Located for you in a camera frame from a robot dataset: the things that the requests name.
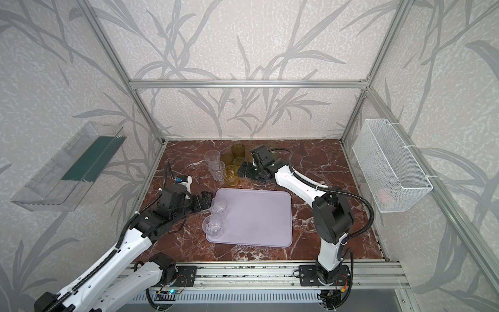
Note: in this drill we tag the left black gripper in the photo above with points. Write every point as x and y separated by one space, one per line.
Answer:
201 201

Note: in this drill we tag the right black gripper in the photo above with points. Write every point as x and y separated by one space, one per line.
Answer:
251 169

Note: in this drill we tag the yellow short glass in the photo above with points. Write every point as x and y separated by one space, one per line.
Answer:
231 175

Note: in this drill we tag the clear faceted glass front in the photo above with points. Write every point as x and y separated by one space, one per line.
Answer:
213 226

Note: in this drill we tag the clear faceted glass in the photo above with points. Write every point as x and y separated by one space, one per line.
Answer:
213 226
217 169

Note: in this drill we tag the lilac plastic tray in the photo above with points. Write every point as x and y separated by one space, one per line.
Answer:
256 218

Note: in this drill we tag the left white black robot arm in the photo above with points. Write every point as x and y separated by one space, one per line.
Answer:
97 290

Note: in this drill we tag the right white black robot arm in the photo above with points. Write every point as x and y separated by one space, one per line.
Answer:
332 215

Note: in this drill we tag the green short glass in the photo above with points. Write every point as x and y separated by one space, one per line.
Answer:
238 161

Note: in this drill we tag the amber dotted glass front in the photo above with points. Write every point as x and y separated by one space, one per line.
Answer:
227 159

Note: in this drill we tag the amber dotted glass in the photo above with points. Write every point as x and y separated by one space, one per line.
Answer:
238 150
227 159

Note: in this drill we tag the amber dotted glass rear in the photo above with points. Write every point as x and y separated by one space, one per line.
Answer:
238 150

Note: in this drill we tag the clear faceted glass middle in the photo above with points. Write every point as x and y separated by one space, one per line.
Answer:
217 169

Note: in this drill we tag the green sheet in shelf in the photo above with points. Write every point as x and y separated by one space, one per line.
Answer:
90 165

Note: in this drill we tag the horizontal aluminium frame bar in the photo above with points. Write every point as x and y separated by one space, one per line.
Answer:
314 84

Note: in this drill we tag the clear acrylic wall shelf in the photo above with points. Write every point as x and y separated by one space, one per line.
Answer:
46 191

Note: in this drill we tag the white wire mesh basket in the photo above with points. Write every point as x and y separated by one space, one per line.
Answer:
387 162

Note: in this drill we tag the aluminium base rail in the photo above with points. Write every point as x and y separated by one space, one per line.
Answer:
286 275

